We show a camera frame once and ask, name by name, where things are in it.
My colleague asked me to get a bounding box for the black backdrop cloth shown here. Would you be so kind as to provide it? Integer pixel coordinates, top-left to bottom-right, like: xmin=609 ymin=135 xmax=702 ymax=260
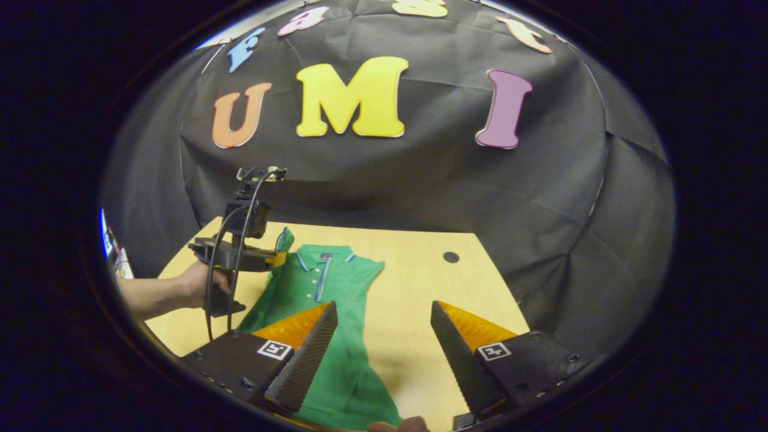
xmin=99 ymin=0 xmax=677 ymax=361

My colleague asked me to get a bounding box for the white side table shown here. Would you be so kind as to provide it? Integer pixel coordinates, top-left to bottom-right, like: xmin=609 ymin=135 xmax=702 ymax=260
xmin=113 ymin=246 xmax=134 ymax=280

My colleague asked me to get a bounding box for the computer monitor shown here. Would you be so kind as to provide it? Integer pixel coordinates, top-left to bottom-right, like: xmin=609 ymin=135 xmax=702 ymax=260
xmin=99 ymin=207 xmax=121 ymax=262

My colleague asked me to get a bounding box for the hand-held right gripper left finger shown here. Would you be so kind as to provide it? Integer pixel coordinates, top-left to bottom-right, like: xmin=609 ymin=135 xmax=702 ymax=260
xmin=179 ymin=301 xmax=338 ymax=418

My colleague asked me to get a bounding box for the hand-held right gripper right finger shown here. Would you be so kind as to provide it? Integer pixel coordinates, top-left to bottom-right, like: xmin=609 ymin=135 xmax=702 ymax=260
xmin=430 ymin=301 xmax=592 ymax=421

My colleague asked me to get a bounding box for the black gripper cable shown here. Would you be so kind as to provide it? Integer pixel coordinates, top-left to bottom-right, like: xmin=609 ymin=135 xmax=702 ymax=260
xmin=204 ymin=170 xmax=280 ymax=343

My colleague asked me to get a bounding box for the green T-shirt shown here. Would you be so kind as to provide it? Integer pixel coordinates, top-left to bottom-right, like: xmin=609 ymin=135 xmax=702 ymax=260
xmin=237 ymin=227 xmax=403 ymax=431

